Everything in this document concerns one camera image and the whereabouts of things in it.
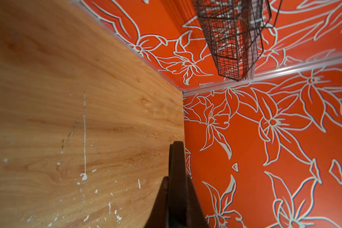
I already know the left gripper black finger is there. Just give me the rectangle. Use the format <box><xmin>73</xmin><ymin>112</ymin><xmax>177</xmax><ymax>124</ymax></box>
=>
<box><xmin>144</xmin><ymin>141</ymin><xmax>209</xmax><ymax>228</ymax></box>

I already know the black wire wall basket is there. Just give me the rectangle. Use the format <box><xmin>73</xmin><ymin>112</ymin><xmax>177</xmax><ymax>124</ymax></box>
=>
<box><xmin>192</xmin><ymin>1</ymin><xmax>282</xmax><ymax>81</ymax></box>

